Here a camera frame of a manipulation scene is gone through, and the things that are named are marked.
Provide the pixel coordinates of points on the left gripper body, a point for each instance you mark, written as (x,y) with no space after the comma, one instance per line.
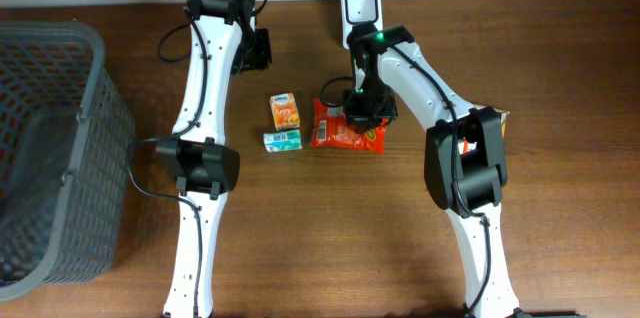
(257,51)

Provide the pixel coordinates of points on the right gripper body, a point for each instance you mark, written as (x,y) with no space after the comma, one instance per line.
(370,115)

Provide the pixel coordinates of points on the red snack bag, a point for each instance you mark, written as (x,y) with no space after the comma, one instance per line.
(332,130)

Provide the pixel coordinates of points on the orange Kleenex tissue pack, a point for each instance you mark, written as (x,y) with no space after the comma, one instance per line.
(284,111)

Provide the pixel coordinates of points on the green tissue pack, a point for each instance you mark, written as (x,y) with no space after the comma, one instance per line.
(283,141)

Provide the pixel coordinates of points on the yellow wet wipes pack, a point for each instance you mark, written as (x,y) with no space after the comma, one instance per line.
(503,115)

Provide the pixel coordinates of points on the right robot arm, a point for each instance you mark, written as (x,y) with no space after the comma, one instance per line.
(464,161)

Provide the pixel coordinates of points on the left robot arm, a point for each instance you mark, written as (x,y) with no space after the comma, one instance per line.
(225,41)

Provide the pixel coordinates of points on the grey plastic mesh basket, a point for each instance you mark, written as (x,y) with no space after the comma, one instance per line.
(65,131)

